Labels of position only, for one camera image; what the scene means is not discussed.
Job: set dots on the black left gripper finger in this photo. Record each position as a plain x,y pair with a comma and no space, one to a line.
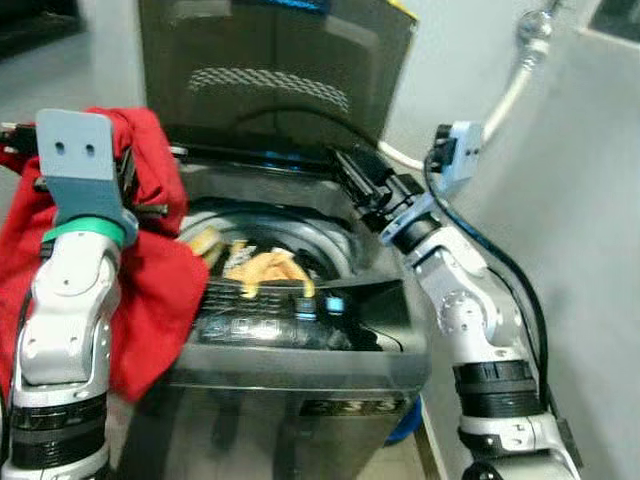
152,210

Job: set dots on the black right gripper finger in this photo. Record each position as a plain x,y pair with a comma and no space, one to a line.
345,170
365,162

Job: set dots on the red garment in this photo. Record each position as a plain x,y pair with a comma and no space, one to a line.
155,300

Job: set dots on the grey top-load washing machine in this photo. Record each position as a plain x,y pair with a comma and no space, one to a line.
300,440

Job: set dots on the beige garment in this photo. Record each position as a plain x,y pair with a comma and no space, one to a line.
205,243

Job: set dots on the yellow garment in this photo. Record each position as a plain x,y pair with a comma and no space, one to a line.
270,268

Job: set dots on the dark tinted washer lid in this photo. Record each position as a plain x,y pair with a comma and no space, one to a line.
280,50

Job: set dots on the blue plastic object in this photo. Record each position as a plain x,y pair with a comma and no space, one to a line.
408,425

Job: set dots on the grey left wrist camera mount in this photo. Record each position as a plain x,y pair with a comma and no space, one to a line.
75,160

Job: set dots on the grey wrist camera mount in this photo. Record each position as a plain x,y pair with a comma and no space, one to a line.
75,160
465,150

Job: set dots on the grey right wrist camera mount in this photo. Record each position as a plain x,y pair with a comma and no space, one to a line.
465,150

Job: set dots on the silver wall faucet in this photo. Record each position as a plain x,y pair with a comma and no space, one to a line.
533,30

